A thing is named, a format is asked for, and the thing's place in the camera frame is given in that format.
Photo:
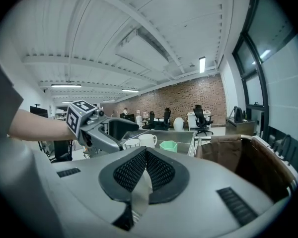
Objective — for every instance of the white water dispenser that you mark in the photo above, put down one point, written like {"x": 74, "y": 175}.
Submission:
{"x": 139, "y": 120}

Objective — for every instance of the white mug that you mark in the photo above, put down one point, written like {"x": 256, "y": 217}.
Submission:
{"x": 147, "y": 140}

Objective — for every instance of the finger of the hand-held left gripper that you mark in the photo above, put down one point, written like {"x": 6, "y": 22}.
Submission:
{"x": 104, "y": 140}
{"x": 121, "y": 126}

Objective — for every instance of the dark metal cabinet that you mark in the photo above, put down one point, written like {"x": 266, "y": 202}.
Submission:
{"x": 239, "y": 128}

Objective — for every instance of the black arched device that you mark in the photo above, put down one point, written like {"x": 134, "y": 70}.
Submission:
{"x": 237, "y": 113}

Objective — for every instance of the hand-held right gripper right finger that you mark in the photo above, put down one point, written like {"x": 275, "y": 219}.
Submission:
{"x": 201, "y": 195}

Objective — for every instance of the black monitor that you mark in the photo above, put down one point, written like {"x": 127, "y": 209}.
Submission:
{"x": 38, "y": 111}

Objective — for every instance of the black office chair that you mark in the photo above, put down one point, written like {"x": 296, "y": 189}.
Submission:
{"x": 200, "y": 119}
{"x": 62, "y": 150}
{"x": 167, "y": 119}
{"x": 151, "y": 121}

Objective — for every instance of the small white cup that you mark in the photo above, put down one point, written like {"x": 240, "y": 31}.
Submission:
{"x": 132, "y": 144}

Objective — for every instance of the white desk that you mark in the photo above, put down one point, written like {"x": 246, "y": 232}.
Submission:
{"x": 192, "y": 119}

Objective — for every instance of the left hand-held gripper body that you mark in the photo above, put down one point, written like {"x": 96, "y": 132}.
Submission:
{"x": 77, "y": 118}

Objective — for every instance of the person's grey shirt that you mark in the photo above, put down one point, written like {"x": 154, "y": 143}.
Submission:
{"x": 5, "y": 103}

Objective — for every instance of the black window frame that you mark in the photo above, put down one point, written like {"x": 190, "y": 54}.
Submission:
{"x": 255, "y": 107}

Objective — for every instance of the white rounded bin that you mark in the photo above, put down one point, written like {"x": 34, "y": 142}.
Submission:
{"x": 178, "y": 124}

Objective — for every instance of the green hexagonal cup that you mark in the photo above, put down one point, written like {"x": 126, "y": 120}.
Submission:
{"x": 168, "y": 146}

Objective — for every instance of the person's left forearm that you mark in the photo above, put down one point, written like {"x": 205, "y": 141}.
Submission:
{"x": 39, "y": 130}

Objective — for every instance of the ceiling tube light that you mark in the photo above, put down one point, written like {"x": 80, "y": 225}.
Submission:
{"x": 109, "y": 100}
{"x": 65, "y": 85}
{"x": 202, "y": 64}
{"x": 129, "y": 90}

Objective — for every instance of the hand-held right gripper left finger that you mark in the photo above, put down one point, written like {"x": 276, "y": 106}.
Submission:
{"x": 89, "y": 195}

